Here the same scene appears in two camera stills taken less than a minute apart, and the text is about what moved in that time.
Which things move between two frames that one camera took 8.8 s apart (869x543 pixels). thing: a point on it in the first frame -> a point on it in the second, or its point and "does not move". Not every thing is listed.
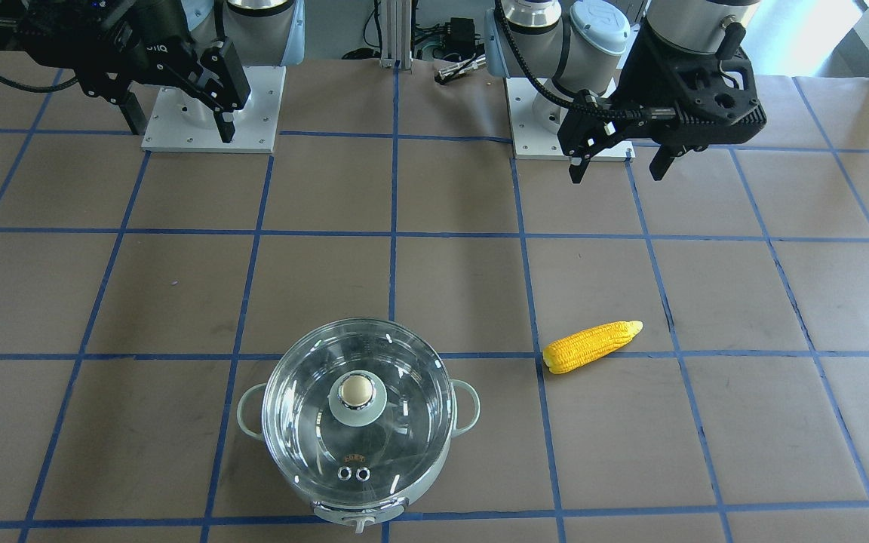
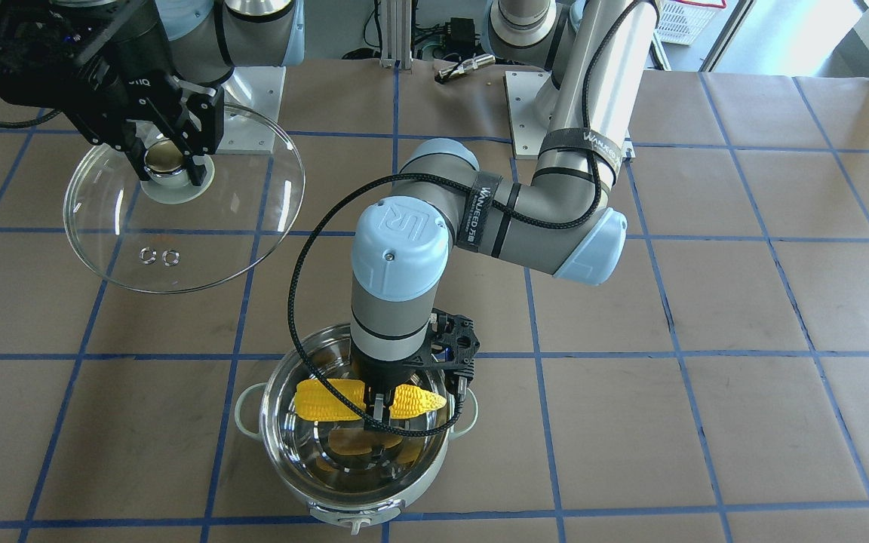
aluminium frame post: x=396 y=22 does not move
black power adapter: x=460 y=37 does not move
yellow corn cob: x=591 y=347 -> x=318 y=400
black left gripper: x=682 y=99 -> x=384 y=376
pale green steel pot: x=358 y=414 does not move
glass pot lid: x=358 y=411 -> x=170 y=235
